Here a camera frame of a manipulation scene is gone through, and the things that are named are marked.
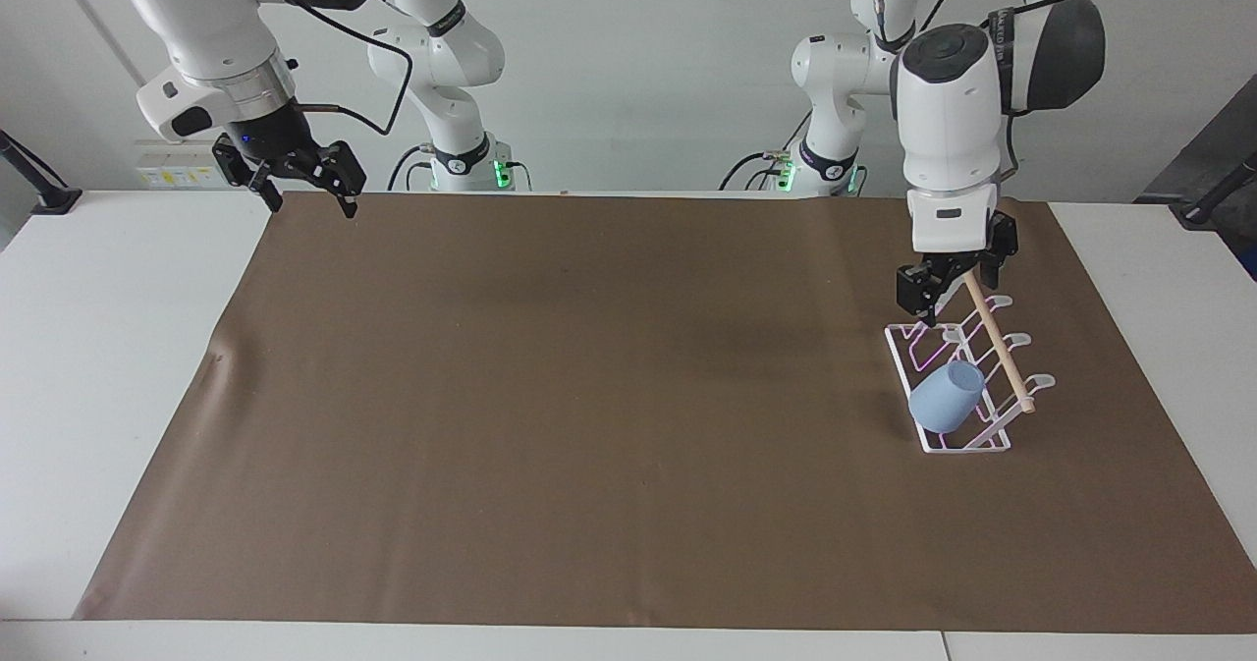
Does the white wire cup holder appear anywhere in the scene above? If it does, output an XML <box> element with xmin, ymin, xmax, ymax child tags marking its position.
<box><xmin>884</xmin><ymin>270</ymin><xmax>1058</xmax><ymax>456</ymax></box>

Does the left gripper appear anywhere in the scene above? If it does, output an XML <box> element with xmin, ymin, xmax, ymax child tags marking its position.
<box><xmin>895</xmin><ymin>215</ymin><xmax>1020</xmax><ymax>327</ymax></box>

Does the white wall socket strip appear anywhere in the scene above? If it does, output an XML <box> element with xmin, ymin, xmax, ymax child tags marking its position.
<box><xmin>136</xmin><ymin>140</ymin><xmax>233</xmax><ymax>191</ymax></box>

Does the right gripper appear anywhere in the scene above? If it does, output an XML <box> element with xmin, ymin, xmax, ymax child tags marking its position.
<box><xmin>212</xmin><ymin>99</ymin><xmax>368</xmax><ymax>219</ymax></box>

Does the black stand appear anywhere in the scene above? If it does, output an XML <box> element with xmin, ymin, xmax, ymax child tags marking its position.
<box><xmin>1176</xmin><ymin>150</ymin><xmax>1257</xmax><ymax>232</ymax></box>
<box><xmin>0</xmin><ymin>129</ymin><xmax>82</xmax><ymax>216</ymax></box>

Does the light blue cup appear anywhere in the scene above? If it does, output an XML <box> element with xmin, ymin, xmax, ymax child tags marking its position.
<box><xmin>908</xmin><ymin>360</ymin><xmax>986</xmax><ymax>435</ymax></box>

